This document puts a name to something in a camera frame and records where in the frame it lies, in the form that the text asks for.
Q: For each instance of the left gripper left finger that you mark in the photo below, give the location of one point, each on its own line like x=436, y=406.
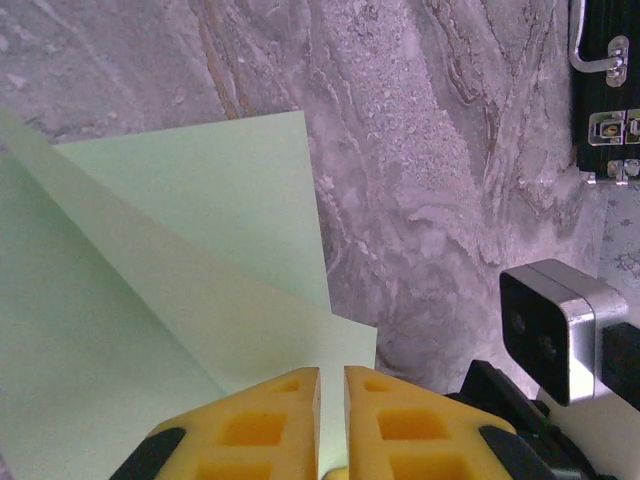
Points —
x=250, y=430

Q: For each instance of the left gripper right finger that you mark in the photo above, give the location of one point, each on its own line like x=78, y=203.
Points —
x=415, y=430

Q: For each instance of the light green paper sheet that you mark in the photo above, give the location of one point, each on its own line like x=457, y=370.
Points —
x=150, y=250

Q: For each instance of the black hard case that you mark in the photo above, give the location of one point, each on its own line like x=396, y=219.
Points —
x=600, y=30

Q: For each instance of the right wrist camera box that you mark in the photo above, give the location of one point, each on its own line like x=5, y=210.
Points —
x=550, y=320

